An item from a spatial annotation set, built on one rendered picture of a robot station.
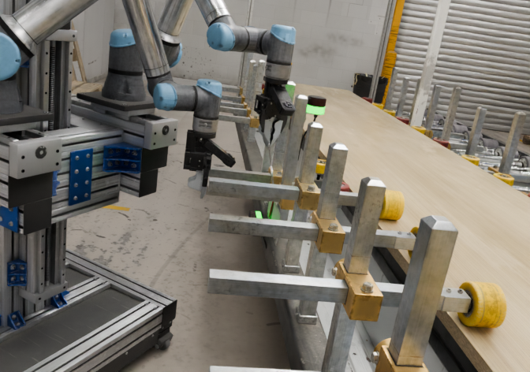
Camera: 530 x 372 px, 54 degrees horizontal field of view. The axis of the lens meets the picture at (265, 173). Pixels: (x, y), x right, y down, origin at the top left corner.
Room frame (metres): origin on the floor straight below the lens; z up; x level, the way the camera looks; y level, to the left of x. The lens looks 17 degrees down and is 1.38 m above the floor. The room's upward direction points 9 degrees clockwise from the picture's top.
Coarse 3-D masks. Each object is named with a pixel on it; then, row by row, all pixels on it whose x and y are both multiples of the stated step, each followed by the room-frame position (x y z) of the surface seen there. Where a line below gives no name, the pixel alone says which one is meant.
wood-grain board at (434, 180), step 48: (336, 96) 3.78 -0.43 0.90; (384, 144) 2.33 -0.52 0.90; (432, 144) 2.51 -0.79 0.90; (432, 192) 1.66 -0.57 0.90; (480, 192) 1.76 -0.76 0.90; (480, 240) 1.28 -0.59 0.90; (528, 240) 1.34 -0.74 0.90; (528, 288) 1.03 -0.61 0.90; (480, 336) 0.81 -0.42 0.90; (528, 336) 0.83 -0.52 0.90
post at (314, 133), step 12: (312, 132) 1.33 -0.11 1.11; (312, 144) 1.33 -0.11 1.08; (312, 156) 1.33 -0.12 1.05; (300, 168) 1.36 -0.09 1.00; (312, 168) 1.33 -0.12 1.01; (300, 180) 1.33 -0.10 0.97; (312, 180) 1.33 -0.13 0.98; (300, 216) 1.33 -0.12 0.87; (288, 240) 1.36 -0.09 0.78; (300, 240) 1.33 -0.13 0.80; (288, 252) 1.33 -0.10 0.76; (288, 264) 1.33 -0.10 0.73
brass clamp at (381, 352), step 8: (384, 344) 0.64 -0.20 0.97; (376, 352) 0.63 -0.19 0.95; (384, 352) 0.61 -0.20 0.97; (376, 360) 0.62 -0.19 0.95; (384, 360) 0.61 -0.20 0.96; (392, 360) 0.59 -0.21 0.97; (376, 368) 0.62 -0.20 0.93; (384, 368) 0.60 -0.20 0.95; (392, 368) 0.58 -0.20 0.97; (400, 368) 0.58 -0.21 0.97; (408, 368) 0.58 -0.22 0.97; (416, 368) 0.59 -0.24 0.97; (424, 368) 0.59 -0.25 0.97
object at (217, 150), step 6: (204, 144) 1.50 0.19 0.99; (210, 144) 1.50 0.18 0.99; (216, 144) 1.53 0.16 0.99; (210, 150) 1.50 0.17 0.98; (216, 150) 1.50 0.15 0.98; (222, 150) 1.53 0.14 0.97; (216, 156) 1.50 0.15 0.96; (222, 156) 1.50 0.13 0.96; (228, 156) 1.51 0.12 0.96; (228, 162) 1.51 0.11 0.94; (234, 162) 1.51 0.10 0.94
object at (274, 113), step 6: (264, 78) 1.57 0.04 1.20; (270, 78) 1.54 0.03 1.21; (270, 84) 1.58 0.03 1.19; (276, 84) 1.56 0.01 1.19; (264, 90) 1.59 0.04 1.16; (258, 96) 1.59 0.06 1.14; (264, 96) 1.59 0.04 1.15; (270, 96) 1.56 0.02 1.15; (258, 102) 1.58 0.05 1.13; (264, 102) 1.54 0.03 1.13; (270, 102) 1.54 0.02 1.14; (258, 108) 1.58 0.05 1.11; (264, 108) 1.55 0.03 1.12; (270, 108) 1.54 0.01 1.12; (276, 108) 1.55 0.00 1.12; (270, 114) 1.54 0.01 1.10; (276, 114) 1.55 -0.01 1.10
